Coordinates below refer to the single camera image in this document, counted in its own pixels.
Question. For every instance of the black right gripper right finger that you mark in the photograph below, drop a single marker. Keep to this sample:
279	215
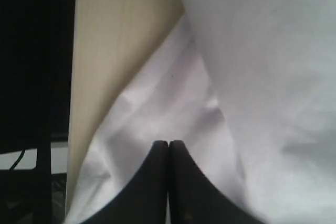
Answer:
193	198

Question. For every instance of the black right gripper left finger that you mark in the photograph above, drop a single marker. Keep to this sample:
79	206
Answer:
144	198

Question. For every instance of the white t-shirt with red print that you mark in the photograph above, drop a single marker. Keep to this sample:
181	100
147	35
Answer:
249	86

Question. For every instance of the black table frame post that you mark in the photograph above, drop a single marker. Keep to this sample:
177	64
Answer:
37	39

